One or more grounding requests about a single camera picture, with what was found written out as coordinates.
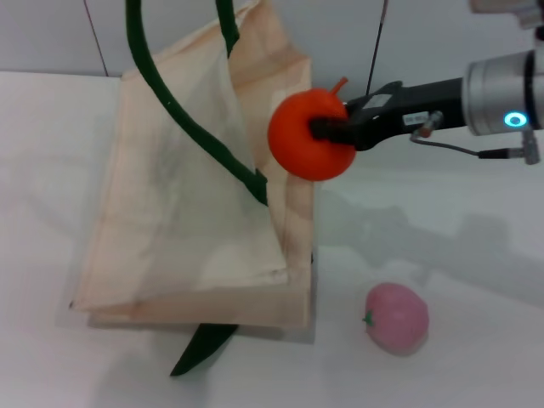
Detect grey right wrist connector cable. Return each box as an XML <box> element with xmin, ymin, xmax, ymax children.
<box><xmin>410</xmin><ymin>110</ymin><xmax>543</xmax><ymax>166</ymax></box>

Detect orange toy fruit with stem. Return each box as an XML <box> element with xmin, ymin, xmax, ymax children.
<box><xmin>267</xmin><ymin>76</ymin><xmax>358</xmax><ymax>183</ymax></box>

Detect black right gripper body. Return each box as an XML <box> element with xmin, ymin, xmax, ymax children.
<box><xmin>346</xmin><ymin>77</ymin><xmax>467</xmax><ymax>150</ymax></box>

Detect pink toy peach green leaf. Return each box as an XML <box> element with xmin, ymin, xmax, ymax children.
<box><xmin>362</xmin><ymin>281</ymin><xmax>429</xmax><ymax>357</ymax></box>

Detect cream canvas handbag green handles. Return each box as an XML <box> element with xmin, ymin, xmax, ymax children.
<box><xmin>70</xmin><ymin>0</ymin><xmax>316</xmax><ymax>377</ymax></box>

